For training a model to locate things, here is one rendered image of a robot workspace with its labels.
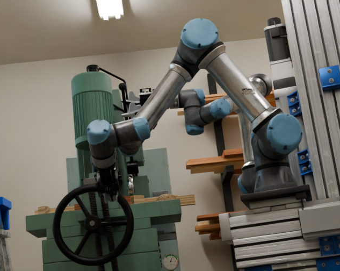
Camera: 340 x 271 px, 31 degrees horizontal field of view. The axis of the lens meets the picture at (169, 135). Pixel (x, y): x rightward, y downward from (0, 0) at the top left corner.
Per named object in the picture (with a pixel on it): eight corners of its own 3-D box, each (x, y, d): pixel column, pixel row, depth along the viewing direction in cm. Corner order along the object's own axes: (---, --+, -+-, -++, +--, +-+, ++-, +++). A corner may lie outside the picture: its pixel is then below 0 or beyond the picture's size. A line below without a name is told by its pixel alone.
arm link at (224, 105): (287, 86, 268) (225, 122, 234) (268, 94, 276) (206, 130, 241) (276, 63, 267) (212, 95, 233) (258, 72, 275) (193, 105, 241)
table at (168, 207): (19, 227, 222) (18, 211, 223) (36, 237, 251) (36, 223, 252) (182, 209, 223) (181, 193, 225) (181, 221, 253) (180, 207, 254)
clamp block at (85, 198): (80, 212, 223) (79, 189, 226) (85, 218, 236) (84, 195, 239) (120, 208, 224) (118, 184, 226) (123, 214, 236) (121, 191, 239)
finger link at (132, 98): (124, 88, 259) (142, 91, 254) (125, 101, 261) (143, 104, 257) (120, 91, 257) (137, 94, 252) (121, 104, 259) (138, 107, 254)
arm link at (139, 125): (142, 122, 199) (110, 131, 197) (145, 111, 189) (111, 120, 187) (149, 144, 198) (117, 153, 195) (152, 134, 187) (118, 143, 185)
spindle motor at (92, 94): (72, 142, 249) (67, 72, 258) (78, 154, 266) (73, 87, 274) (115, 137, 249) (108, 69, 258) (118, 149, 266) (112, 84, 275)
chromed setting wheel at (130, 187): (128, 200, 257) (125, 172, 261) (130, 206, 269) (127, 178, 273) (135, 200, 258) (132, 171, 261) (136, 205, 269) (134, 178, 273)
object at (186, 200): (64, 218, 248) (64, 208, 249) (65, 219, 249) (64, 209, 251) (195, 204, 249) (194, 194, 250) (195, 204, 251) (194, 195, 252)
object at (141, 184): (129, 204, 265) (127, 177, 269) (130, 206, 272) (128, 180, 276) (150, 201, 266) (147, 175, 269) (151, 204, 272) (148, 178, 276)
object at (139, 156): (125, 163, 273) (122, 132, 277) (127, 168, 281) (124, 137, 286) (144, 161, 273) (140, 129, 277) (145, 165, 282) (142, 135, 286)
